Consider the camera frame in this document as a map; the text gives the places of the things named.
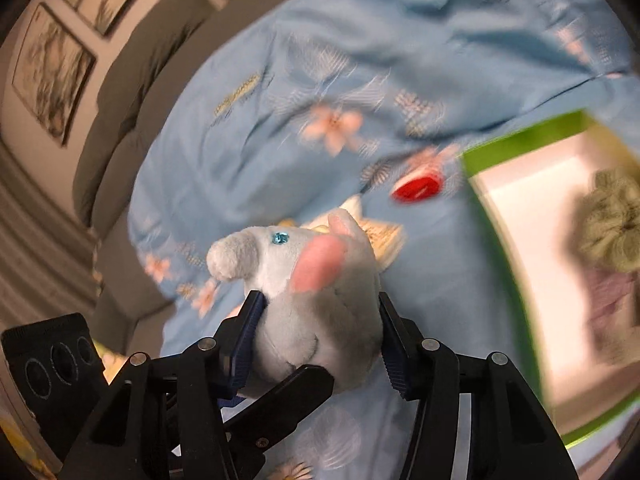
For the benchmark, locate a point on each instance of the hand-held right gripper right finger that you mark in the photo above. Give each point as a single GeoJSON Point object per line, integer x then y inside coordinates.
{"type": "Point", "coordinates": [392, 367]}

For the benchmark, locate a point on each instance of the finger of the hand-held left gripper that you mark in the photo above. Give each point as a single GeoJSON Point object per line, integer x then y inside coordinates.
{"type": "Point", "coordinates": [295, 395]}

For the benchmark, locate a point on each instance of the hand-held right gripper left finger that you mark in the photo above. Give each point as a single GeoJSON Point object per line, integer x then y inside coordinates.
{"type": "Point", "coordinates": [245, 345]}

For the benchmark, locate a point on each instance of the plush elephant toy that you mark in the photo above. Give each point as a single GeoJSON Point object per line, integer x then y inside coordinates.
{"type": "Point", "coordinates": [320, 310]}

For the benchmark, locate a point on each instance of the white fluffy cloth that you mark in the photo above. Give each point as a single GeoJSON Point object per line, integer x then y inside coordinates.
{"type": "Point", "coordinates": [351, 206]}

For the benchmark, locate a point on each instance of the green box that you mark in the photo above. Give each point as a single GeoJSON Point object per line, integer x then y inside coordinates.
{"type": "Point", "coordinates": [530, 260]}

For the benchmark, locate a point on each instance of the purple mesh bath pouf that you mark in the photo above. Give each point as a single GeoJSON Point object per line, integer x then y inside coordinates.
{"type": "Point", "coordinates": [615, 300]}

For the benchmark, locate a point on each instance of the green towel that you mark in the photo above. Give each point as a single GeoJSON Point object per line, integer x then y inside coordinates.
{"type": "Point", "coordinates": [610, 225]}

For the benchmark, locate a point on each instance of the red and white sock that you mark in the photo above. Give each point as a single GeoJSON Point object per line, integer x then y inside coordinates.
{"type": "Point", "coordinates": [417, 187]}

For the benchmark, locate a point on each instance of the grey sofa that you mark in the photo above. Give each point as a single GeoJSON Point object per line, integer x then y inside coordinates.
{"type": "Point", "coordinates": [125, 100]}

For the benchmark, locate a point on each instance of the blue floral blanket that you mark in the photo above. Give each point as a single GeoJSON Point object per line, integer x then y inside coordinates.
{"type": "Point", "coordinates": [300, 60]}

